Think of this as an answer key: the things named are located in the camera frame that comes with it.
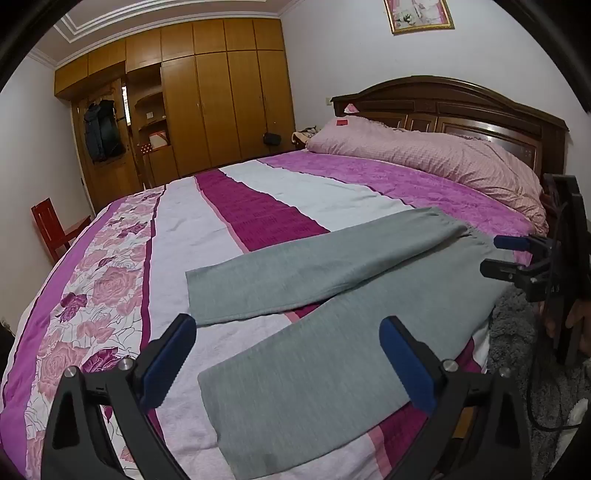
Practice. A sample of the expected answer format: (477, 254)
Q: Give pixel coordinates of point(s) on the wooden wardrobe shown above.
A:
(217, 106)

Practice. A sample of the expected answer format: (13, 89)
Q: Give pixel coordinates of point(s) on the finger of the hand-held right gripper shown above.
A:
(501, 270)
(510, 243)

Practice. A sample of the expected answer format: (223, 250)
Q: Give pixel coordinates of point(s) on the grey pants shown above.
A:
(323, 392)

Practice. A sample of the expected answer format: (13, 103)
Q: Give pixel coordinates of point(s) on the grey fleece clothing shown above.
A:
(512, 341)

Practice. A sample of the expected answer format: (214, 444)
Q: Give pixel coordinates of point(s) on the floral striped bedspread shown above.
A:
(277, 203)

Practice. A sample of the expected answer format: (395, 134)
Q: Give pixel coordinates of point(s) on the pink cushion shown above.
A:
(352, 109)

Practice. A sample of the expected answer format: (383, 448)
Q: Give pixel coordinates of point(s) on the pink pillow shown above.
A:
(438, 157)

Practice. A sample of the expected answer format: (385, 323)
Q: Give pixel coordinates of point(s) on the red wooden chair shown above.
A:
(46, 221)

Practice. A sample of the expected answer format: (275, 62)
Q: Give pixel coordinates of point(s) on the red dotted box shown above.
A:
(146, 148)

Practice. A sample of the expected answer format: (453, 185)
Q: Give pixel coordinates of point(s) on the pink white bag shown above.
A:
(158, 141)

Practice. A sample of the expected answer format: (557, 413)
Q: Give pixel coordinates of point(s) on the person's right hand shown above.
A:
(579, 318)

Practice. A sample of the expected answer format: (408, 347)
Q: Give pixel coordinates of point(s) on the beige patterned bag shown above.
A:
(304, 137)

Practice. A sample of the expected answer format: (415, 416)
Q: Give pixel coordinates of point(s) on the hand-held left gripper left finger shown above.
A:
(161, 364)

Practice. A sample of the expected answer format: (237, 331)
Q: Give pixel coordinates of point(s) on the gold framed picture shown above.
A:
(418, 16)

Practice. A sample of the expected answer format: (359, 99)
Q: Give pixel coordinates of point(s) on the dark wooden headboard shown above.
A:
(461, 106)

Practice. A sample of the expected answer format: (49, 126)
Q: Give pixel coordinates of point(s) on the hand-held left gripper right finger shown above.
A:
(411, 369)

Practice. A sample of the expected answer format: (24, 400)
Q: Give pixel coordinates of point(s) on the small black bag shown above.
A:
(271, 139)

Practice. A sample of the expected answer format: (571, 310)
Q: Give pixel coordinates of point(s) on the dark hanging jacket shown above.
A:
(104, 134)

